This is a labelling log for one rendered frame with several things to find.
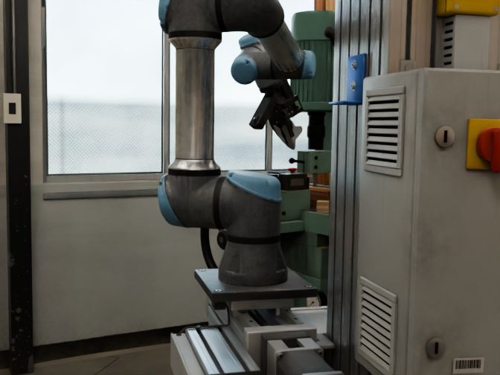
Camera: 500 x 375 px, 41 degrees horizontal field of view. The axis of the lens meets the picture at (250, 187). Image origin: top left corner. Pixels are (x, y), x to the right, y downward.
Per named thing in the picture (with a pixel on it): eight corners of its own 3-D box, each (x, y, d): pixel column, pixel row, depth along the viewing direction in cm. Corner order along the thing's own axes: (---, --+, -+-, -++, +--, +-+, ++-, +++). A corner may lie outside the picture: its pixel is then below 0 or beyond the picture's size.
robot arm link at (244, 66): (267, 58, 172) (277, 45, 181) (226, 59, 176) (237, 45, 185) (270, 87, 176) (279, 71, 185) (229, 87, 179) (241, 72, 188)
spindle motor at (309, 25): (277, 111, 218) (280, 14, 215) (318, 112, 228) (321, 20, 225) (314, 111, 204) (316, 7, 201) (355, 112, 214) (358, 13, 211)
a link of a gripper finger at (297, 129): (310, 141, 200) (299, 114, 197) (297, 152, 198) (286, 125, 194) (303, 141, 203) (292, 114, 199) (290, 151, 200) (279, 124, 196)
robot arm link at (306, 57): (275, -38, 134) (318, 49, 180) (223, -35, 137) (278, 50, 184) (271, 17, 132) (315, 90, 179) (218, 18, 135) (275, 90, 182)
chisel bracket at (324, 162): (296, 176, 218) (296, 150, 217) (327, 175, 226) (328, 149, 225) (311, 178, 212) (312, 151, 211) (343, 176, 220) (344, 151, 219)
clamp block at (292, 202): (245, 216, 205) (246, 187, 205) (280, 213, 213) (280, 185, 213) (276, 222, 194) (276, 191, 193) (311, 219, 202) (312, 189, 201)
